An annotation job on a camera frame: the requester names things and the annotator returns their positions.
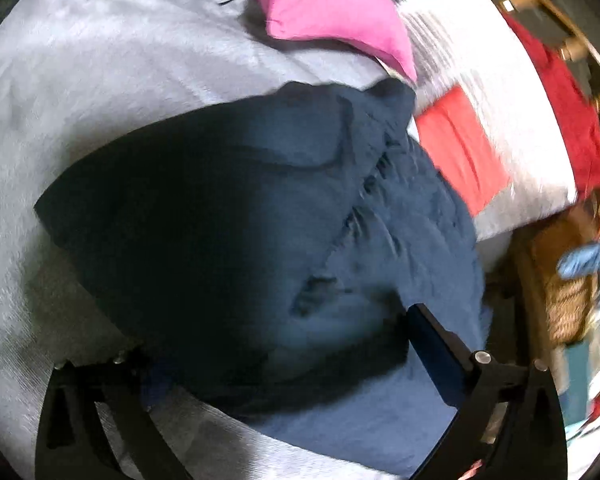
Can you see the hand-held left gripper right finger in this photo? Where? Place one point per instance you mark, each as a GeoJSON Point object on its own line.
{"type": "Point", "coordinates": [440, 360]}

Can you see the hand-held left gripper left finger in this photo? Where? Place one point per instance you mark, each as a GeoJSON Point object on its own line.
{"type": "Point", "coordinates": [130, 410]}

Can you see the navy blue zip jacket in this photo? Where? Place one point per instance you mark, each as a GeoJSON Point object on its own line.
{"type": "Point", "coordinates": [280, 210]}

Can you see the wicker basket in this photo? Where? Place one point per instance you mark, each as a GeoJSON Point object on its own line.
{"type": "Point", "coordinates": [570, 305]}

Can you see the teal box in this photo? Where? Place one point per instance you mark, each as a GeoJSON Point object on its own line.
{"type": "Point", "coordinates": [580, 380]}

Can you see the light blue cloth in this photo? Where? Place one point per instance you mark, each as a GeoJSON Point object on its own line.
{"type": "Point", "coordinates": [580, 262]}

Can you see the orange red pillow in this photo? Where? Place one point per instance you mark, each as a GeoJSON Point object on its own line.
{"type": "Point", "coordinates": [455, 145]}

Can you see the dark red cloth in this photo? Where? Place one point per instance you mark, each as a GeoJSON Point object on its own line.
{"type": "Point", "coordinates": [570, 110]}

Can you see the white striped pillow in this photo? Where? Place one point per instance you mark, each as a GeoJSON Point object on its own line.
{"type": "Point", "coordinates": [480, 60]}

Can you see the light blue bed sheet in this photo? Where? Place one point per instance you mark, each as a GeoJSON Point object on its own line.
{"type": "Point", "coordinates": [105, 60]}

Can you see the pink pillow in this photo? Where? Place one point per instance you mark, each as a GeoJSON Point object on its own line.
{"type": "Point", "coordinates": [330, 5]}

